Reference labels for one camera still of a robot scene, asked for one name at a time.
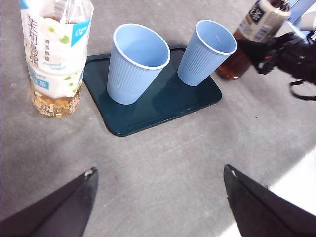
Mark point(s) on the dark teal rectangular tray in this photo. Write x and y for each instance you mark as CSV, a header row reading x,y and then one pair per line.
x,y
168,108

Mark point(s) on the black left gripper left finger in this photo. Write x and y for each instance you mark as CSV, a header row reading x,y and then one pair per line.
x,y
56,217

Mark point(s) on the dark tea bottle beige label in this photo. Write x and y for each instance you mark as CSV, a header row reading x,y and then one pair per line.
x,y
261,22

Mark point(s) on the jasmine oolong tea bottle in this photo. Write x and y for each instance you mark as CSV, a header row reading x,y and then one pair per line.
x,y
54,61

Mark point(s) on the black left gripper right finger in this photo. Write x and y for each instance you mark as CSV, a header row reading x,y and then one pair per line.
x,y
261,214

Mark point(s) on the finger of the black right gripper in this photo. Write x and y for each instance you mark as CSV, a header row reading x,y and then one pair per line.
x,y
259,54

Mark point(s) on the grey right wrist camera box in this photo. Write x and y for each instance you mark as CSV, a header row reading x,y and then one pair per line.
x,y
309,21

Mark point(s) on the blue ribbed plastic cup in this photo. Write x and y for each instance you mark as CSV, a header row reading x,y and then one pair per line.
x,y
200,64
130,79

